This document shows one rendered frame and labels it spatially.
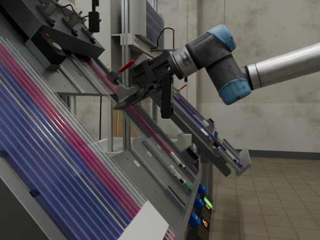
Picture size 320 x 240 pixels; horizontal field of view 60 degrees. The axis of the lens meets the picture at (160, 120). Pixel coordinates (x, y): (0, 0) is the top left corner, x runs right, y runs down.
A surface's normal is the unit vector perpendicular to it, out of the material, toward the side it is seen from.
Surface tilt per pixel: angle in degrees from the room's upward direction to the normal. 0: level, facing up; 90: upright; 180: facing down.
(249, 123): 90
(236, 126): 90
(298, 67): 110
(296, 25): 90
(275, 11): 90
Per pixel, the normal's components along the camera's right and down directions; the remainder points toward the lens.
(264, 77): -0.20, 0.43
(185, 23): -0.25, 0.07
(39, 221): 0.72, -0.66
